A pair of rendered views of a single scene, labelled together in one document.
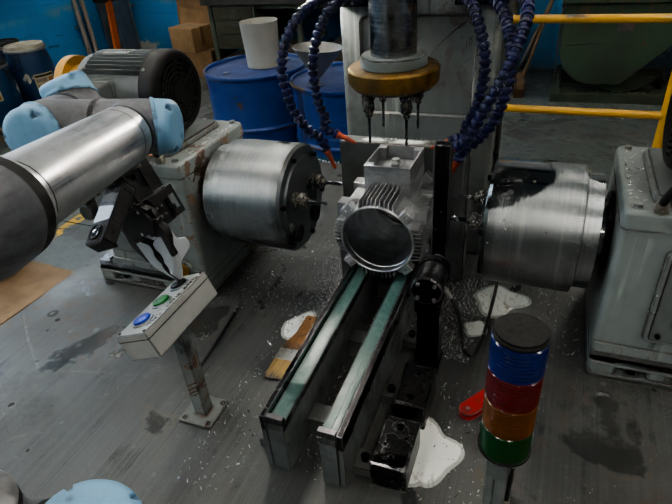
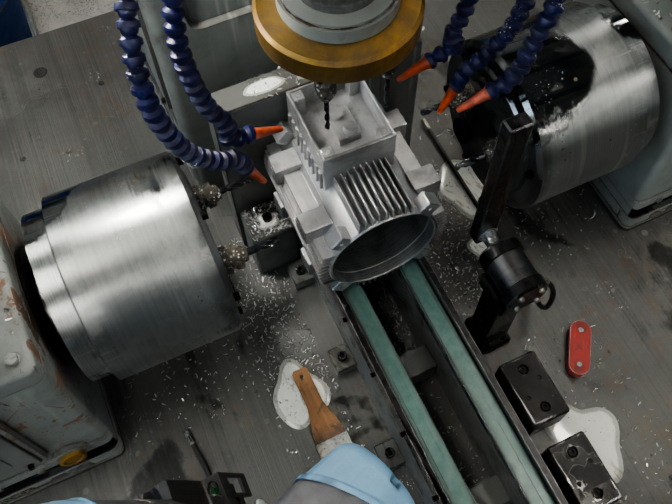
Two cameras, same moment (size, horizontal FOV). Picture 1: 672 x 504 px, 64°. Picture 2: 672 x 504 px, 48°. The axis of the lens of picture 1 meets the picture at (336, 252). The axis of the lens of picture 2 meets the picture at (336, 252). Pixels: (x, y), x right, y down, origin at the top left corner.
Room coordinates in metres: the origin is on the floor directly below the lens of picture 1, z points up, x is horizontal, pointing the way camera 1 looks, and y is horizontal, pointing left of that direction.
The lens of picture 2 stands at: (0.67, 0.30, 1.91)
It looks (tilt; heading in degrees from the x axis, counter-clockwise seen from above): 63 degrees down; 313
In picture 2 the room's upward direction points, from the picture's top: 2 degrees counter-clockwise
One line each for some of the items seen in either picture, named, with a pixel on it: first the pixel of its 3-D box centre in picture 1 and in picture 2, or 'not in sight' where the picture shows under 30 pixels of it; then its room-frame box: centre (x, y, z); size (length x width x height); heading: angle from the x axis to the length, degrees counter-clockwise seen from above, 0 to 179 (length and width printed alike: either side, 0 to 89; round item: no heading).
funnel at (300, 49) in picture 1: (320, 71); not in sight; (2.68, 0.00, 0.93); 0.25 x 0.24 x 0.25; 156
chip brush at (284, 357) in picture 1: (294, 346); (327, 430); (0.88, 0.11, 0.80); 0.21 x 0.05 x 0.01; 157
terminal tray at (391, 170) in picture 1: (394, 171); (340, 129); (1.07, -0.14, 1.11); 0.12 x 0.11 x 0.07; 156
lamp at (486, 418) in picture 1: (509, 407); not in sight; (0.42, -0.19, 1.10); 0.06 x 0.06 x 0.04
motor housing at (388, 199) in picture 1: (390, 217); (353, 192); (1.03, -0.13, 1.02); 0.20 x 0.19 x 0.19; 156
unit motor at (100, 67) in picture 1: (133, 142); not in sight; (1.26, 0.47, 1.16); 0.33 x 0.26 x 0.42; 66
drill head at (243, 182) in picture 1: (248, 191); (102, 281); (1.17, 0.20, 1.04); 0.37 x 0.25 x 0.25; 66
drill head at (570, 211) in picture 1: (552, 226); (561, 98); (0.90, -0.43, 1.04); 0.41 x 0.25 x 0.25; 66
